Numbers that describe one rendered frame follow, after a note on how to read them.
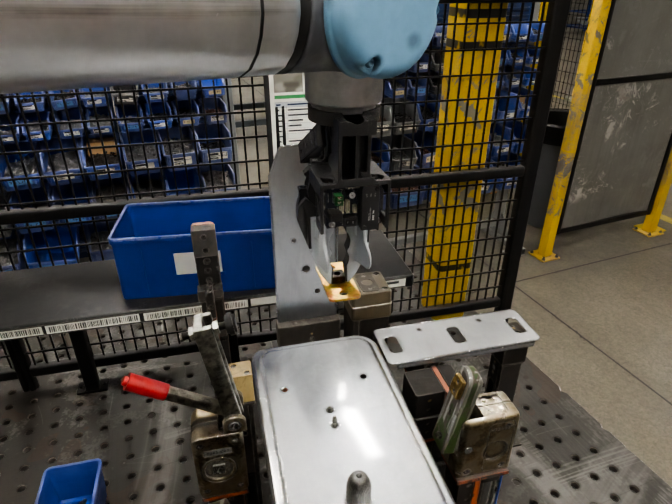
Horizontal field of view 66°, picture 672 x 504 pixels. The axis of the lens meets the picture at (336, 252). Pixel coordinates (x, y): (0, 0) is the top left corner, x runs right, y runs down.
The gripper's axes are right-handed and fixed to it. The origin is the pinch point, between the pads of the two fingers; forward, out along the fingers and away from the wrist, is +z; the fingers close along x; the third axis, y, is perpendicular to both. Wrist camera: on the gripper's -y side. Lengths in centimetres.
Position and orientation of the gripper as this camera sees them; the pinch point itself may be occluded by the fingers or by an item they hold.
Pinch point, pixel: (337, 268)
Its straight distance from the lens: 62.2
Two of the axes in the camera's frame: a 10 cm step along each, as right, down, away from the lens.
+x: 9.7, -1.1, 2.1
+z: -0.1, 8.7, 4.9
